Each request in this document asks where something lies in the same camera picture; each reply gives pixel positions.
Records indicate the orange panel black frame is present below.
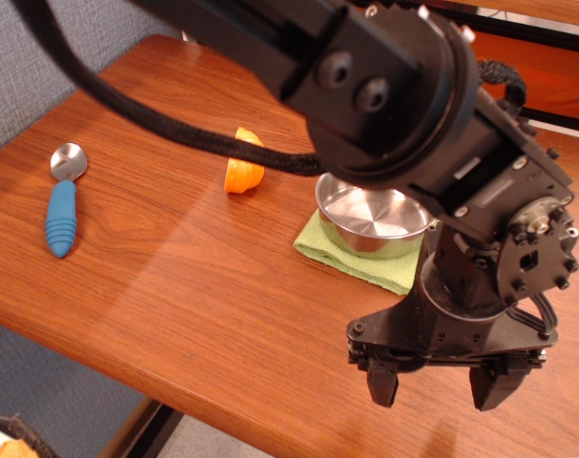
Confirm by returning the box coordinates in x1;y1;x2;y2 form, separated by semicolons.
429;1;579;132

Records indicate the orange toy in basket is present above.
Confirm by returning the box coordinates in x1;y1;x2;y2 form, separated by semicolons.
0;440;39;458

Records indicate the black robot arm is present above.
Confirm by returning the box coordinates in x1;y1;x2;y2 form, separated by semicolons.
143;1;579;410

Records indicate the small steel saucepan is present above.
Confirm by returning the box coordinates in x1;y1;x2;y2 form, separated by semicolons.
315;173;436;260

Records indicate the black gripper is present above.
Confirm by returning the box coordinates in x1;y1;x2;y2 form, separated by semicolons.
347;238;559;411

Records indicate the green folded cloth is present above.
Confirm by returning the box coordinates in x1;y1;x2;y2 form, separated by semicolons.
294;211;420;296

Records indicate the orange plastic half orange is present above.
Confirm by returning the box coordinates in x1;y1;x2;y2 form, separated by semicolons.
223;127;265;194

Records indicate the blue handled metal spoon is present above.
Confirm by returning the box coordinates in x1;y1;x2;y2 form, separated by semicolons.
45;143;88;259

